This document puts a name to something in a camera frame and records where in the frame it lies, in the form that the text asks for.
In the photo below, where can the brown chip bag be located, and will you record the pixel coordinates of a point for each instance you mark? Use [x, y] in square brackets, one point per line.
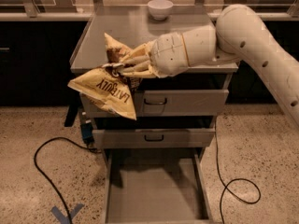
[105, 87]

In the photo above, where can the grey drawer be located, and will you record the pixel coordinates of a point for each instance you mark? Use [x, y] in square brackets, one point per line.
[155, 191]
[183, 95]
[154, 132]

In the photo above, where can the blue power box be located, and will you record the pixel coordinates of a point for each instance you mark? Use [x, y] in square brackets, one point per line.
[87, 133]

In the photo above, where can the dark back counter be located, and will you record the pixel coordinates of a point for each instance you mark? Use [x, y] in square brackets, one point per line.
[35, 68]

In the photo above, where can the grey middle drawer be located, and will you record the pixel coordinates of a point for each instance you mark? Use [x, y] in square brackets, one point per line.
[154, 132]

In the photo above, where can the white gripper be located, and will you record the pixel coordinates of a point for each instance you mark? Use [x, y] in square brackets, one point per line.
[169, 54]

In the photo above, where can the grey bottom drawer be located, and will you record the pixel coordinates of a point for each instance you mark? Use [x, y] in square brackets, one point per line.
[155, 191]

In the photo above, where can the grey drawer cabinet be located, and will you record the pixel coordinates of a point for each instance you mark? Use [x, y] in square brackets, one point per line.
[132, 25]

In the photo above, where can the white bowl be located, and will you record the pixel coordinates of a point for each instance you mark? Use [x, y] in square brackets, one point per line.
[160, 9]

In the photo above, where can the grey top drawer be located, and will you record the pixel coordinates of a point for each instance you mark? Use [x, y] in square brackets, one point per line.
[183, 95]

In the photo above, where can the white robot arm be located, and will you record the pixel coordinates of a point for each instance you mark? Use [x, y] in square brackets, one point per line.
[238, 35]

